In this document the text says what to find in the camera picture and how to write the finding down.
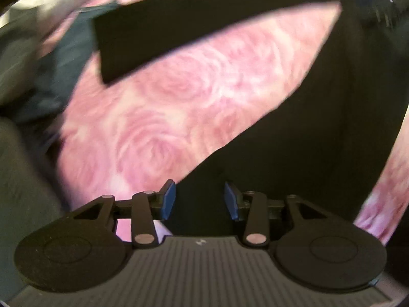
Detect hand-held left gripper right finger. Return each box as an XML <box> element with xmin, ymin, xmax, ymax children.
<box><xmin>224</xmin><ymin>182</ymin><xmax>330</xmax><ymax>247</ymax></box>

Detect black pants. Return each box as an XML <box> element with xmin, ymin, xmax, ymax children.
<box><xmin>91</xmin><ymin>0</ymin><xmax>409</xmax><ymax>241</ymax></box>

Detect dark blue garment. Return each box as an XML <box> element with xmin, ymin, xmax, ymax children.
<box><xmin>13</xmin><ymin>2</ymin><xmax>119</xmax><ymax>126</ymax></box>

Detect dark grey pants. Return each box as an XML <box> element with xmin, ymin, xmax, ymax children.
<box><xmin>0</xmin><ymin>115</ymin><xmax>66</xmax><ymax>298</ymax></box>

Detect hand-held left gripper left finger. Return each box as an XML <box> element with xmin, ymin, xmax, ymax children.
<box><xmin>72</xmin><ymin>180</ymin><xmax>177</xmax><ymax>249</ymax></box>

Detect pink rose bed sheet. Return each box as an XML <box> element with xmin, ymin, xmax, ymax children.
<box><xmin>38</xmin><ymin>0</ymin><xmax>409</xmax><ymax>247</ymax></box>

